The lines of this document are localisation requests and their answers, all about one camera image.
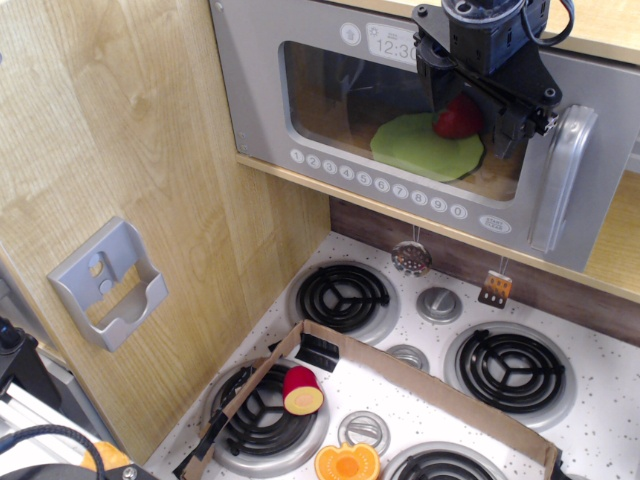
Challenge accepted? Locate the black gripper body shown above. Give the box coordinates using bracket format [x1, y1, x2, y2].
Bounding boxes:
[411, 3, 561, 136]

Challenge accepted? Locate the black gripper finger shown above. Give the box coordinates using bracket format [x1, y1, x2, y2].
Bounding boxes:
[417, 62, 464, 112]
[493, 107, 533, 159]

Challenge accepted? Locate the grey toy microwave door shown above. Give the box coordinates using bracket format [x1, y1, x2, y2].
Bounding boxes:
[211, 1, 639, 271]

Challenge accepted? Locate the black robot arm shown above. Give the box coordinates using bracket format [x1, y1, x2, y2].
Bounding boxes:
[411, 0, 575, 159]

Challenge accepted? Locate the red toy strawberry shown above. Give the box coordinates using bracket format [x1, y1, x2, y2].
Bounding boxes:
[432, 93, 484, 140]

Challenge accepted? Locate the green toy plate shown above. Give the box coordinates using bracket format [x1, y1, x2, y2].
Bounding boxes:
[370, 113, 485, 183]

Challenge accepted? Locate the hanging silver skimmer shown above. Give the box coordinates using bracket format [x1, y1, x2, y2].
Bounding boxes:
[391, 226, 432, 277]

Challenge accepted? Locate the hanging silver spatula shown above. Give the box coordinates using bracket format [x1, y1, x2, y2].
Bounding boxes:
[478, 257, 513, 309]

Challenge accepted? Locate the back grey stove knob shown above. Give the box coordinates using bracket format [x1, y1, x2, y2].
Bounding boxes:
[416, 287, 463, 324]

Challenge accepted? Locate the grey stove knob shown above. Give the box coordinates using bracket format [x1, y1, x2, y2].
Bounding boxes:
[387, 344, 430, 373]
[337, 410, 391, 456]
[416, 287, 463, 324]

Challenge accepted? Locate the back left stove burner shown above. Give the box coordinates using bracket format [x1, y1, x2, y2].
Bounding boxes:
[286, 261, 400, 345]

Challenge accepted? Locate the stove burner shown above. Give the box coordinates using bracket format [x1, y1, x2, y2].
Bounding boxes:
[381, 441, 506, 480]
[443, 321, 577, 432]
[213, 359, 330, 479]
[286, 261, 400, 345]

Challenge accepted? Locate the middle grey stove knob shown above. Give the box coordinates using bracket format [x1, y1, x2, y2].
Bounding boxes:
[387, 344, 430, 373]

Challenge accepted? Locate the back right stove burner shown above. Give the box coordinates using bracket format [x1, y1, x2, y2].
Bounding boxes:
[443, 321, 577, 432]

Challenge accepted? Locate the front grey stove knob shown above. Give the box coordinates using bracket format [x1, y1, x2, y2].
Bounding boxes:
[337, 410, 391, 456]

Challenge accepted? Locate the red toy fruit half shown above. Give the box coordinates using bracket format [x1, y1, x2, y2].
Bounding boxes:
[282, 366, 324, 416]

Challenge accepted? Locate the front right stove burner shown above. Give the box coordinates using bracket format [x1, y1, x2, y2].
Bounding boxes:
[381, 441, 506, 480]

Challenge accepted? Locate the orange toy pumpkin half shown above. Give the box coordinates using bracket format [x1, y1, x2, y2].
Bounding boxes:
[314, 443, 381, 480]

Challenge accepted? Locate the front left stove burner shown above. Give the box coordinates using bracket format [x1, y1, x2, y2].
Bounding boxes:
[213, 359, 330, 479]

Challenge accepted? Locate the brown cardboard barrier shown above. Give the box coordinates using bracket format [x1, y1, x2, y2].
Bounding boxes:
[173, 320, 565, 479]

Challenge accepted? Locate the grey wall phone holder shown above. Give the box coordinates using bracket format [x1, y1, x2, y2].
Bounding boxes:
[47, 217, 168, 352]

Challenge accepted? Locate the orange toy near cable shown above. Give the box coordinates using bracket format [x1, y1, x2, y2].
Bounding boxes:
[79, 441, 131, 472]

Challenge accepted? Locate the black braided cable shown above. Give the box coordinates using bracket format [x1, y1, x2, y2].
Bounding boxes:
[0, 423, 107, 480]

